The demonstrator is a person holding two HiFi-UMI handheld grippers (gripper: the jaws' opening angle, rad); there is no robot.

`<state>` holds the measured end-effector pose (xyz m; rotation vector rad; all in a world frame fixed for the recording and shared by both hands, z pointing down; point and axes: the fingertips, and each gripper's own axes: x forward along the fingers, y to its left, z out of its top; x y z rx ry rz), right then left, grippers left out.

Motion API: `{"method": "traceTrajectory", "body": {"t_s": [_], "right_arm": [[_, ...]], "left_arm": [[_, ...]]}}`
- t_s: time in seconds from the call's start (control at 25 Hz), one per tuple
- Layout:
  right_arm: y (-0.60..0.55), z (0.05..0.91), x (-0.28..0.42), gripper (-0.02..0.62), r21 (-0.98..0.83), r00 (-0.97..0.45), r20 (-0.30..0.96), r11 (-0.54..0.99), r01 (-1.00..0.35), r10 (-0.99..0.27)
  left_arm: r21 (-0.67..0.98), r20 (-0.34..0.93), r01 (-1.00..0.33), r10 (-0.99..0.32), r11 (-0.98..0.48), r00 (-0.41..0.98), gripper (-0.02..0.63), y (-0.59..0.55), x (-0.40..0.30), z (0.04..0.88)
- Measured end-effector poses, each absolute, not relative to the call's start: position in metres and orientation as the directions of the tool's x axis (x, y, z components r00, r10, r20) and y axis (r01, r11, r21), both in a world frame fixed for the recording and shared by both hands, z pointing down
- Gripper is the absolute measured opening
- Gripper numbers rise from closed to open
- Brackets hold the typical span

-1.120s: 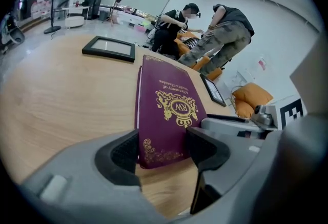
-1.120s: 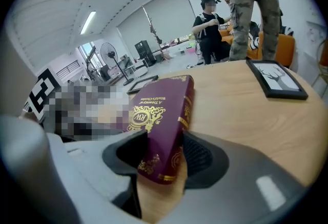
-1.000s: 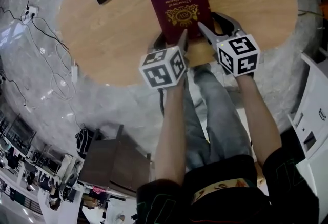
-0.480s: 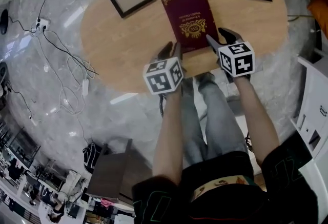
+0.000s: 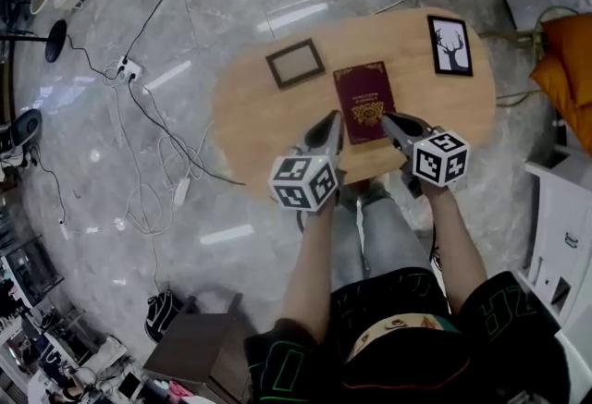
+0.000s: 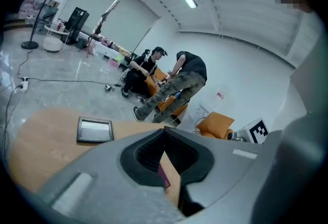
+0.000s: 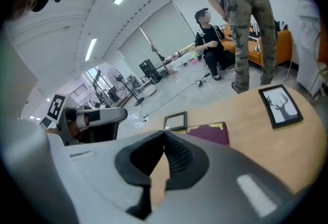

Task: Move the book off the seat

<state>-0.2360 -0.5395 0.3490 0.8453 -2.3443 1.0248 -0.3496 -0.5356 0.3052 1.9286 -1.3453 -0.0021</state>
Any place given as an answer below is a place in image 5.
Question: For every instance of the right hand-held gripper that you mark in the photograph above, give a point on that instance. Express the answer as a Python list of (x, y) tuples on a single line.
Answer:
[(439, 159)]

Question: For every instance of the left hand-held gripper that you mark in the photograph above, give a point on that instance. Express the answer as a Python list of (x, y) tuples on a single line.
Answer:
[(300, 182)]

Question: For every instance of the maroon book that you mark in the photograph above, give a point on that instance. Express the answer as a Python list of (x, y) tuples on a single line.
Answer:
[(365, 92)]

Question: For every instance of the person's right forearm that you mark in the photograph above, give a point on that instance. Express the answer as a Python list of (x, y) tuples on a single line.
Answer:
[(455, 249)]

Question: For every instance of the person's left forearm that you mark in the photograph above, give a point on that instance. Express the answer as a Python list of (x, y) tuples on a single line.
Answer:
[(312, 268)]

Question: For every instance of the oval wooden table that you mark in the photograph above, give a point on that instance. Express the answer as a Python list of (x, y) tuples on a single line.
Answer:
[(277, 138)]

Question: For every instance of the person's gray jeans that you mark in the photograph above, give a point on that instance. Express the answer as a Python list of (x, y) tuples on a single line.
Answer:
[(384, 236)]

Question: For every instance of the white power adapter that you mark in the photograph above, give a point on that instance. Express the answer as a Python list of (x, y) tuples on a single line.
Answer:
[(181, 191)]

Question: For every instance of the orange cushion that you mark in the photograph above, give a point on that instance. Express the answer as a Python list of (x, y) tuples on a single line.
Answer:
[(571, 51), (566, 101)]

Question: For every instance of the white vanity cabinet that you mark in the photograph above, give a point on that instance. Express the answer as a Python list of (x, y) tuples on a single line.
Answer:
[(562, 231)]

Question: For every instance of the white power strip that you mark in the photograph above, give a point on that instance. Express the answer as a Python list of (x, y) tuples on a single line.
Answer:
[(130, 66)]

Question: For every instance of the person's black shirt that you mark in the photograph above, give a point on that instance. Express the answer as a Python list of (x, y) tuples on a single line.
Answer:
[(416, 370)]

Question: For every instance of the black backpack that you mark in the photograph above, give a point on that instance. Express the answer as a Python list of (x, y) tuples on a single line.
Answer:
[(162, 316)]

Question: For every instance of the brown wooden cabinet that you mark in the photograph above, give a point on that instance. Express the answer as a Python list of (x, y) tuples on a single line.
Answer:
[(194, 346)]

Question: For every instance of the black floor lamp base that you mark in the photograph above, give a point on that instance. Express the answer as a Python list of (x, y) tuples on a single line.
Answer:
[(55, 40)]

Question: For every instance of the gray speaker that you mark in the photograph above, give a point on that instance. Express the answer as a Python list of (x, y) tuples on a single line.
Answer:
[(27, 127)]

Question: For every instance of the brown picture frame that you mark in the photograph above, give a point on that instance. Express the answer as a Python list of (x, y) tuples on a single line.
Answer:
[(296, 64)]

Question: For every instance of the black deer picture frame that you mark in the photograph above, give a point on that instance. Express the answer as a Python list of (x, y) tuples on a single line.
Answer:
[(449, 46)]

